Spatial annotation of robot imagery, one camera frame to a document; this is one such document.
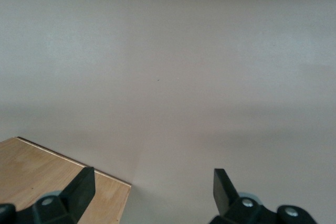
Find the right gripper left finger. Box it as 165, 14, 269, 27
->
0, 167, 96, 224

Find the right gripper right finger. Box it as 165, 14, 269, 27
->
208, 168, 318, 224

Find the wooden two-drawer cabinet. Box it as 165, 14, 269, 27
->
0, 136, 132, 224

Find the large table cover sheet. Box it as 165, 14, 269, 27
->
0, 0, 336, 224

